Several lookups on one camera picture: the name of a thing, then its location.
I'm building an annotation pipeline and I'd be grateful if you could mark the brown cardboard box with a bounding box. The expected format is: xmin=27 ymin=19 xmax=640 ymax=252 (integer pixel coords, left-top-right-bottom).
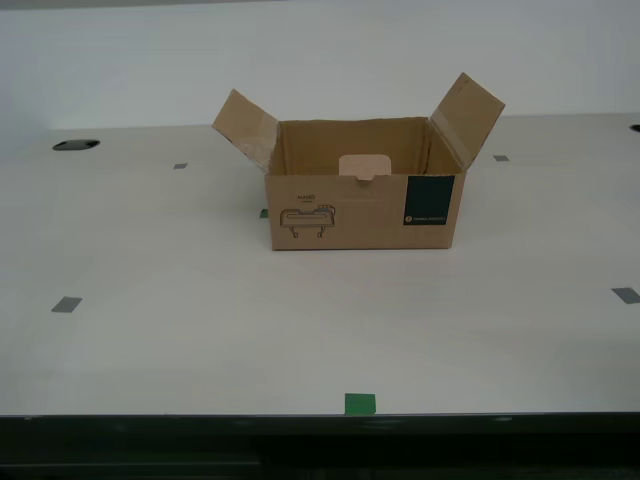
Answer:
xmin=211 ymin=72 xmax=507 ymax=252

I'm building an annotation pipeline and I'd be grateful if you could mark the large green tape square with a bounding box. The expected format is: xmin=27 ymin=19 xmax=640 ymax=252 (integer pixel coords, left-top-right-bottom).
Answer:
xmin=344 ymin=393 xmax=377 ymax=416

